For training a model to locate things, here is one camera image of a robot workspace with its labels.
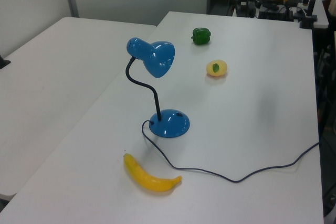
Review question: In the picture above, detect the blue desk lamp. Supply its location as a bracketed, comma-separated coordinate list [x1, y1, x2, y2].
[125, 37, 191, 138]

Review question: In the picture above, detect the black equipment on background desk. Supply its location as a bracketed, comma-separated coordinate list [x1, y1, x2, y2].
[257, 0, 295, 22]

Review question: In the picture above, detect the green toy bell pepper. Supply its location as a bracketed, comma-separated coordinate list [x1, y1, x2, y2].
[191, 27, 212, 46]

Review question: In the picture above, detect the yellow toy peach with leaf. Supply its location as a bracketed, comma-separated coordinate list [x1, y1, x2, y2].
[205, 60, 228, 78]

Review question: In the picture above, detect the yellow toy banana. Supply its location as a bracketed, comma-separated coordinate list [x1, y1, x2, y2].
[123, 153, 183, 193]

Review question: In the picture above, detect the white adjacent table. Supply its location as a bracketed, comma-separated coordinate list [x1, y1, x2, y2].
[0, 16, 158, 200]

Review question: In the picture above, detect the black clamp on table edge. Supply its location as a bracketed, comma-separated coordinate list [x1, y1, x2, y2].
[0, 55, 12, 70]

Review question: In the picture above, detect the dark lamp power cable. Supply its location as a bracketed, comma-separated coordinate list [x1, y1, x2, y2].
[141, 120, 320, 184]

